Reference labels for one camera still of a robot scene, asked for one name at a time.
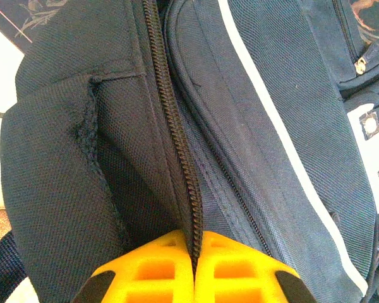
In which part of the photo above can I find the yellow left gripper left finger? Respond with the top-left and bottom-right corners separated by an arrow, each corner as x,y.
71,229 -> 196,303

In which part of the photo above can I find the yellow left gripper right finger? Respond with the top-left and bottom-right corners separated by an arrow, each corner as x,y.
194,230 -> 318,303

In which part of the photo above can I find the navy blue backpack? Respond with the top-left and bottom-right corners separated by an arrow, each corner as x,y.
0,0 -> 379,303

